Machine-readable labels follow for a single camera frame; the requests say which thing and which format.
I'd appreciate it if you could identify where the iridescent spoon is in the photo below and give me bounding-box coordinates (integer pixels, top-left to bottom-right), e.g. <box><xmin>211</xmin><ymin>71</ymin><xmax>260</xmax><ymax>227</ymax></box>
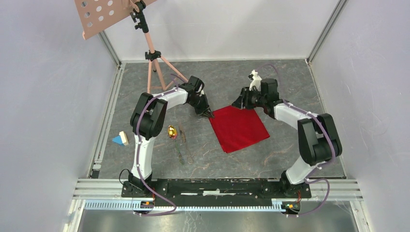
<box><xmin>167</xmin><ymin>125</ymin><xmax>177</xmax><ymax>140</ymax></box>

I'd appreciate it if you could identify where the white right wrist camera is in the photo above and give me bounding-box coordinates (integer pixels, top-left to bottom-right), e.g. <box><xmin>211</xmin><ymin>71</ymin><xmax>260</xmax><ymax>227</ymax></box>
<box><xmin>248</xmin><ymin>70</ymin><xmax>262</xmax><ymax>91</ymax></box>

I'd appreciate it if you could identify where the pink music stand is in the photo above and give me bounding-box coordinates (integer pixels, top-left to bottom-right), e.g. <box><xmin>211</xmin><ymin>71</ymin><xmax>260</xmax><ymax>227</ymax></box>
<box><xmin>74</xmin><ymin>0</ymin><xmax>193</xmax><ymax>95</ymax></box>

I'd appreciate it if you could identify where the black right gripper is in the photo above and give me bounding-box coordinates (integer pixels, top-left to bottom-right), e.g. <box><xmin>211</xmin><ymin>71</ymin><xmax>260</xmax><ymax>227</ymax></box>
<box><xmin>231</xmin><ymin>87</ymin><xmax>266</xmax><ymax>110</ymax></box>

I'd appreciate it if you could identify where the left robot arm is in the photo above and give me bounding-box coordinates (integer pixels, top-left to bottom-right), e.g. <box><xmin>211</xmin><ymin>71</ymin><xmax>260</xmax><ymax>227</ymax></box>
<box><xmin>129</xmin><ymin>76</ymin><xmax>214</xmax><ymax>197</ymax></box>

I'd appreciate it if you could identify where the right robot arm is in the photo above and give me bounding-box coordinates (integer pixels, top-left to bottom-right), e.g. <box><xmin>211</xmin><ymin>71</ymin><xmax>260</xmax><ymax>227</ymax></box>
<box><xmin>232</xmin><ymin>78</ymin><xmax>342</xmax><ymax>197</ymax></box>

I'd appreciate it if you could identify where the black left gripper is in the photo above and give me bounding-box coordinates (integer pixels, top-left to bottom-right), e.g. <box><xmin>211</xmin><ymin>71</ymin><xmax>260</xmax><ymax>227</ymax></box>
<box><xmin>188</xmin><ymin>94</ymin><xmax>214</xmax><ymax>119</ymax></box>

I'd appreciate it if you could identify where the blue and cream block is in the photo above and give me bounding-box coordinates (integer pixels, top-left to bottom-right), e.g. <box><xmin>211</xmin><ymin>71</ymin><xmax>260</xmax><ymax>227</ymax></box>
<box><xmin>112</xmin><ymin>131</ymin><xmax>129</xmax><ymax>146</ymax></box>

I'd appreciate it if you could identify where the red cloth napkin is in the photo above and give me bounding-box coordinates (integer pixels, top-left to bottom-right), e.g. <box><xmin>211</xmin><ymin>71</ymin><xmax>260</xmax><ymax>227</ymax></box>
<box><xmin>209</xmin><ymin>106</ymin><xmax>270</xmax><ymax>153</ymax></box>

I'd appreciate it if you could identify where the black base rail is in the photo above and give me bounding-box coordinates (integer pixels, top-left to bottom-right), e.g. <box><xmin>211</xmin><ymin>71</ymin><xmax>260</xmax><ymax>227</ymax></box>
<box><xmin>121</xmin><ymin>178</ymin><xmax>312</xmax><ymax>207</ymax></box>

